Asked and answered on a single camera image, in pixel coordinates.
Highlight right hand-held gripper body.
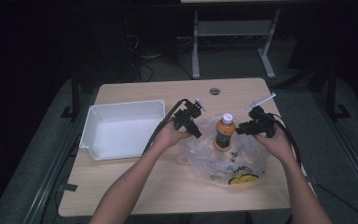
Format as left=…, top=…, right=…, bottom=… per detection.
left=244, top=91, right=277, bottom=139

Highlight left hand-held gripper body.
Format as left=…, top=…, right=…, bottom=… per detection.
left=172, top=97, right=206, bottom=131

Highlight orange drink bottle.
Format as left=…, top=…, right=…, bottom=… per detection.
left=213, top=112, right=237, bottom=153

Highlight clear plastic bag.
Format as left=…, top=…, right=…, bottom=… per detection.
left=176, top=113, right=267, bottom=188

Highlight person's left hand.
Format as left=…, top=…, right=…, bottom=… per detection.
left=152, top=119, right=194, bottom=154

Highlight person's right hand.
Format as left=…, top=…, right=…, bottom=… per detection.
left=254, top=123, right=295, bottom=163

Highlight yellow snack packet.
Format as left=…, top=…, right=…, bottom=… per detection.
left=227, top=167, right=261, bottom=187

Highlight white plastic tray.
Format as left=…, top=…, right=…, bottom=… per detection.
left=78, top=99, right=167, bottom=162

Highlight black metal stand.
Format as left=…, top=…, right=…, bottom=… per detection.
left=325, top=63, right=352, bottom=121
left=60, top=68, right=82, bottom=121

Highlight grey tape piece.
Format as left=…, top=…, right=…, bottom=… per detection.
left=62, top=183, right=79, bottom=193

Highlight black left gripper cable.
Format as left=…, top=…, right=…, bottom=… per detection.
left=141, top=98, right=188, bottom=157

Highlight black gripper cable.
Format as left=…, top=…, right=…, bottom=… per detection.
left=271, top=112, right=303, bottom=166
left=141, top=98, right=188, bottom=157

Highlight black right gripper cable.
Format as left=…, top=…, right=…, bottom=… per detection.
left=271, top=112, right=303, bottom=166

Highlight black floor cables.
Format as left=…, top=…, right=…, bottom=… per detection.
left=130, top=33, right=194, bottom=82

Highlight white metal table frame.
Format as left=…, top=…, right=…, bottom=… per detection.
left=180, top=0, right=282, bottom=80

